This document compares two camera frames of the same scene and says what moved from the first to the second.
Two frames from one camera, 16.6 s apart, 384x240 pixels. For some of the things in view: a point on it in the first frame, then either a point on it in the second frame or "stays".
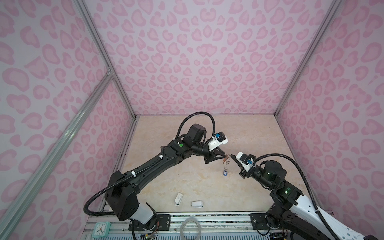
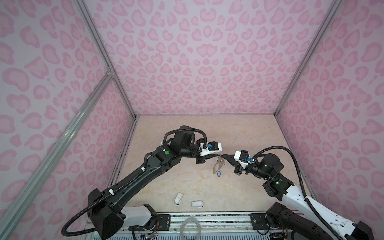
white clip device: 178,199 stays
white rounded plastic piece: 197,204 stays
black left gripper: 210,157 -> 201,160
